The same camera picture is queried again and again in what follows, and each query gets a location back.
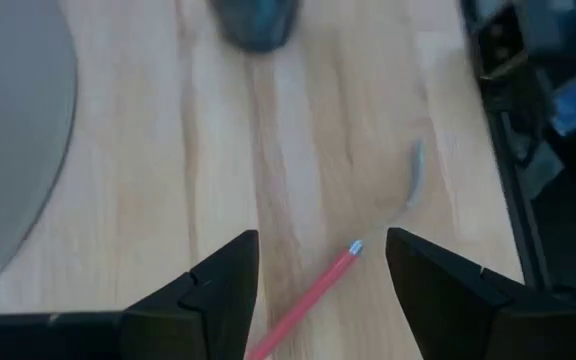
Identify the grey round placemat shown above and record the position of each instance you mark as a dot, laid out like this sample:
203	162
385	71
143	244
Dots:
8	140

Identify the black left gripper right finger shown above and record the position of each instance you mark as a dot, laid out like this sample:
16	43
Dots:
448	310

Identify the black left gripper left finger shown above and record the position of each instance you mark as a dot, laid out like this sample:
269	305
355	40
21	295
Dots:
213	310

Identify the dark gray cup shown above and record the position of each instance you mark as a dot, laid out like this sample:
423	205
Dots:
258	25

